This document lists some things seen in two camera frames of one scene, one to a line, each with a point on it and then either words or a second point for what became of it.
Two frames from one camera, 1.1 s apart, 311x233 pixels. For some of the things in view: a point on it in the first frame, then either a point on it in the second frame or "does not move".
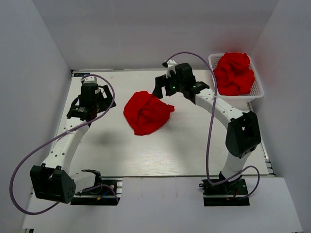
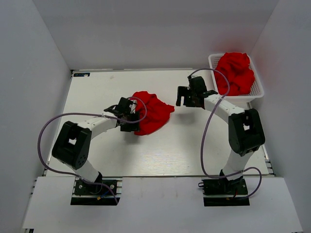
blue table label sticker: x=80 y=74 does not move
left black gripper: x=108 y=102 → x=134 y=127
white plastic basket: x=238 y=101 does not move
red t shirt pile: x=233 y=75 does not move
